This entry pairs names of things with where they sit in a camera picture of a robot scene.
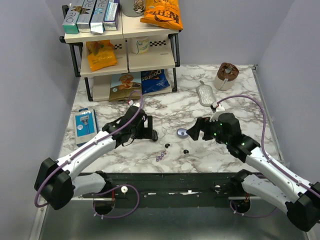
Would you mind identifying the beige tiered shelf rack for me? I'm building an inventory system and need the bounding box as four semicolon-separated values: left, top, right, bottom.
59;13;180;102

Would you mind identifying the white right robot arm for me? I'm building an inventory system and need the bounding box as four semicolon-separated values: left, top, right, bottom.
186;113;320;232

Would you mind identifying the blue doritos bag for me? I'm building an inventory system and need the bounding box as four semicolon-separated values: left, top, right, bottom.
140;69;170;95

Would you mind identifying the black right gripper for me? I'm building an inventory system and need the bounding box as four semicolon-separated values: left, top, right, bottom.
186;115;230;145

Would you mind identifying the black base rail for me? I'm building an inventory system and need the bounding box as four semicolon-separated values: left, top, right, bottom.
51;171;261;210

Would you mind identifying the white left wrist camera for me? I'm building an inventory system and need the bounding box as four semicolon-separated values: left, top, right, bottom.
128;100;140;108

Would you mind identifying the lavender earbud charging case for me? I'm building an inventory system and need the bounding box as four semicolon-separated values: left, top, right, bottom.
176;128;189;139

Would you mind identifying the teal toothpaste box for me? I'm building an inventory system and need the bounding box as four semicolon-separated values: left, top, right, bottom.
62;0;84;34

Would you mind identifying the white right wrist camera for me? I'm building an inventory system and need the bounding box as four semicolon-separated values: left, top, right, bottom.
210;103;226;122

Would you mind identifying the brown paper cup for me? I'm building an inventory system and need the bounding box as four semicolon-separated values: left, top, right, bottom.
213;62;239;91

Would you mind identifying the purple blue toothpaste box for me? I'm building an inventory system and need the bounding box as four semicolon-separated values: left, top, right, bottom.
103;0;120;31

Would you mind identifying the white printed mug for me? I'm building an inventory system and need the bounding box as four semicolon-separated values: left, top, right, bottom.
130;36;150;55

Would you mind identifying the blue razor package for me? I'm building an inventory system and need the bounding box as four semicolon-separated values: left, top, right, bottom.
72;108;99;147

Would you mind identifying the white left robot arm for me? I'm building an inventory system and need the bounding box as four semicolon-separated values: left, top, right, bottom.
34;105;158;210

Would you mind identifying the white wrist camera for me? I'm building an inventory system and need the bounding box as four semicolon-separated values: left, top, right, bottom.
128;100;140;108
210;103;226;122

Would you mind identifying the orange kettle chips bag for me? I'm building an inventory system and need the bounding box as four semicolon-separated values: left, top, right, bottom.
140;0;184;31

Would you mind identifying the grey cartoon mug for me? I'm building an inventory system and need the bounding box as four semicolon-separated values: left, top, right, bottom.
119;0;146;17

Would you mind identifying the orange snack bag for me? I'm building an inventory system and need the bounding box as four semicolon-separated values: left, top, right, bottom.
86;40;118;72

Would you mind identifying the silver blue toothpaste box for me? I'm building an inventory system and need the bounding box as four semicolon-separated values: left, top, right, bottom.
90;0;109;35

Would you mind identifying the tan chips bag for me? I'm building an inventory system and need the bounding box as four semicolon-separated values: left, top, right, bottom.
109;72;142;102

